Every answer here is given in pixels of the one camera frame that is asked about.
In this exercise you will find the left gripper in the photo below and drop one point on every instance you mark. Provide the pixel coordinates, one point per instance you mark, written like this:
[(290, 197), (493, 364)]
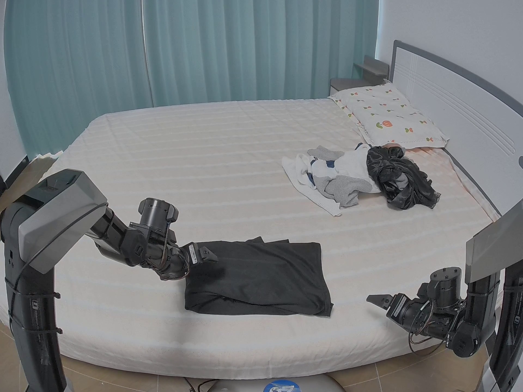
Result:
[(193, 255)]

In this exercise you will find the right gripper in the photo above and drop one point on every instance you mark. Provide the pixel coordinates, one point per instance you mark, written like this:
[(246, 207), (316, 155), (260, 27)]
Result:
[(404, 309)]

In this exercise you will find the black T-shirt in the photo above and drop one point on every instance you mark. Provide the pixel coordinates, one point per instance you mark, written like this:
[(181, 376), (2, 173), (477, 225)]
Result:
[(265, 276)]

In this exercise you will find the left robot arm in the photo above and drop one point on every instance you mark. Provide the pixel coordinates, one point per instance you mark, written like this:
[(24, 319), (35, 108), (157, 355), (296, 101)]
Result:
[(61, 219)]

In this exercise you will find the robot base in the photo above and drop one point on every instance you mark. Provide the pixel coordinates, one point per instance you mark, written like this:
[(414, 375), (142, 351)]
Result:
[(245, 384)]

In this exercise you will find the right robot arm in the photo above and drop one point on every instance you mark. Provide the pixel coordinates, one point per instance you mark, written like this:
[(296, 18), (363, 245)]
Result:
[(482, 296)]

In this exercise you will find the bed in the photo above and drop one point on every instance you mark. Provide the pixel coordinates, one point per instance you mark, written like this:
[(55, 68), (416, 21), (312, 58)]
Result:
[(204, 157)]

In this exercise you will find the pile of clothes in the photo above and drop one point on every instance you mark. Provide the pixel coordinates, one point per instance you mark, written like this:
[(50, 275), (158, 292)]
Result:
[(339, 178)]

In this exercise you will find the black garment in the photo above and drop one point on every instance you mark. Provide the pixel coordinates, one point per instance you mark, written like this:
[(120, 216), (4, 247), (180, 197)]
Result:
[(400, 178)]

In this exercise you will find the white printed pillow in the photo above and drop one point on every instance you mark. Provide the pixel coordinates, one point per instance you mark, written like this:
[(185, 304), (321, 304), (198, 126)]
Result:
[(392, 116)]

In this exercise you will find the blue-green curtain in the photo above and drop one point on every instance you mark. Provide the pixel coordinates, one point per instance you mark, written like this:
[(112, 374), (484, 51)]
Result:
[(261, 35), (81, 55)]

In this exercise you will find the grey bedside table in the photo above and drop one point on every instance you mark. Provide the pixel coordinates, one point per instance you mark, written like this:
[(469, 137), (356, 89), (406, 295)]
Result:
[(359, 76)]

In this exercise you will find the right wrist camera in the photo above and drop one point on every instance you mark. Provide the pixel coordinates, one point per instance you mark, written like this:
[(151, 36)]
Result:
[(424, 290)]

